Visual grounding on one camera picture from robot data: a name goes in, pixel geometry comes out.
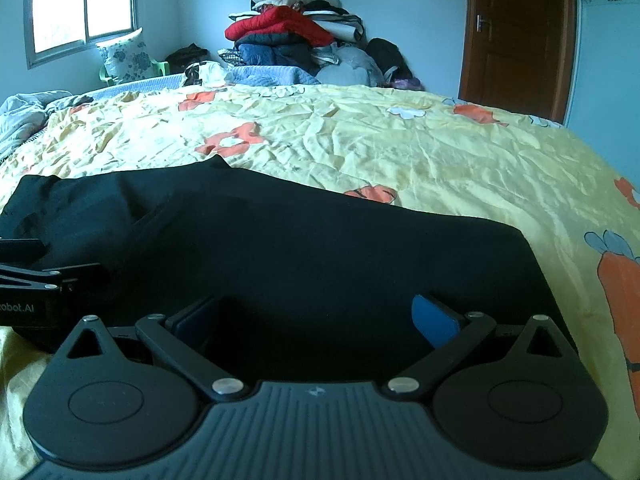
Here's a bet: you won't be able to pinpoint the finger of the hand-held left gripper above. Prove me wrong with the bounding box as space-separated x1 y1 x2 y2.
0 239 45 262
0 261 108 295

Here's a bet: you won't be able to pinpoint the dark bag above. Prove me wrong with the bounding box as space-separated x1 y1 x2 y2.
165 44 211 75

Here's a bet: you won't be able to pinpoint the white and black garment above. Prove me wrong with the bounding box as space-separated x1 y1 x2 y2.
182 60 227 87

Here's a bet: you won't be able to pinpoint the window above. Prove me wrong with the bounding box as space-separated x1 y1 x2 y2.
22 0 138 70

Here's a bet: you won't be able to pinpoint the blue quilted blanket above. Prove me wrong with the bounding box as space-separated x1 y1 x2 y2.
90 65 321 97

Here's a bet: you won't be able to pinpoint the yellow floral bed sheet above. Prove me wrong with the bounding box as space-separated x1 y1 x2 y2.
0 82 640 480

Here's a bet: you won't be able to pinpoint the white wardrobe with flower stickers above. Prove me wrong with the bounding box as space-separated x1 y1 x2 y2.
565 0 640 161

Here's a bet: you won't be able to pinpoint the brown wooden door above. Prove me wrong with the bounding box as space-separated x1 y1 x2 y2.
457 0 578 123

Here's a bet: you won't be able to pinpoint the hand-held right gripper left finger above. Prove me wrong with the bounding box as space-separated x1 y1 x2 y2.
64 296 246 402

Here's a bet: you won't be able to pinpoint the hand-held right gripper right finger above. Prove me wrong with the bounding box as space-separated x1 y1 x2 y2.
382 294 576 403

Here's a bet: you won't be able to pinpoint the floral pillow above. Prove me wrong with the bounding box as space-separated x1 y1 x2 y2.
96 29 153 85

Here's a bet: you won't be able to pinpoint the green plastic chair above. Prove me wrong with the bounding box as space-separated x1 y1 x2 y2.
99 57 171 86

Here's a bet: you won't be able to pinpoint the grey striped duvet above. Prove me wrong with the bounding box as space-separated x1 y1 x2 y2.
0 90 95 161

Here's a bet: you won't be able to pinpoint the black pants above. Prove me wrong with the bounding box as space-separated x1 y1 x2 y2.
0 154 581 358

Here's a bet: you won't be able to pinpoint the pile of clothes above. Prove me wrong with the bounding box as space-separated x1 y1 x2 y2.
217 0 426 92

